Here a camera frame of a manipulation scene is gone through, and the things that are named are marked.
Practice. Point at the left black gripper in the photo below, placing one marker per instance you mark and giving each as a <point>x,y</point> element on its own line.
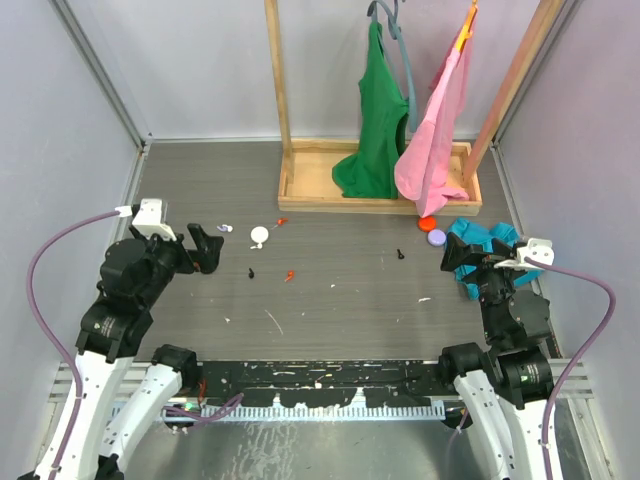
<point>210,245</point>

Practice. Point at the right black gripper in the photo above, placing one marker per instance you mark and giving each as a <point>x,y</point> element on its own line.
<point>457,251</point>

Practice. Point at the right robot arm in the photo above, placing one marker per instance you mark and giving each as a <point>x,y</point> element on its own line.
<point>506,388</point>

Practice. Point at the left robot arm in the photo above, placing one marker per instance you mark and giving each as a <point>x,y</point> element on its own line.
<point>91,441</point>

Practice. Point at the white earbud case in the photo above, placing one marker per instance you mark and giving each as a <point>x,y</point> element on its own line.
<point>259,234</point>

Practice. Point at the teal cloth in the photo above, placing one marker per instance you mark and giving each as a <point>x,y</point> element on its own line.
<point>473,233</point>

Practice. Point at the pink shirt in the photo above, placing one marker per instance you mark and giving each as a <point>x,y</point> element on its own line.
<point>421,172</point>

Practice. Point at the wooden clothes rack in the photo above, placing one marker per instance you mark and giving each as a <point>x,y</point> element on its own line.
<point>305,183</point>

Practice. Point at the green shirt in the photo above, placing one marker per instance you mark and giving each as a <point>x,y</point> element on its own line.
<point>369,172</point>

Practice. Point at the orange hanger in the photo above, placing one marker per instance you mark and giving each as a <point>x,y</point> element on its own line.
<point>466,31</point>

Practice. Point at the grey blue hanger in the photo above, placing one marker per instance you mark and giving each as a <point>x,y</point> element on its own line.
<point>395,33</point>

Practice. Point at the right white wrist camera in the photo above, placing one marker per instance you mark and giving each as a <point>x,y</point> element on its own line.
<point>536,249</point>

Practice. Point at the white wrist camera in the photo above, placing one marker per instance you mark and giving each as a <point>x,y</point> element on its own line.
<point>150,220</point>
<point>536,249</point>

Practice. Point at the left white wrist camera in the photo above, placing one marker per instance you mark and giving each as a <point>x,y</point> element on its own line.
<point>150,220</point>

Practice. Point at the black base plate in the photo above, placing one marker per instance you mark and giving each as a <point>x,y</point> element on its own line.
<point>314,384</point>

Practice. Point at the white slotted cable duct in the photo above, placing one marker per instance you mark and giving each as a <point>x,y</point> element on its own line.
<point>355,411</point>

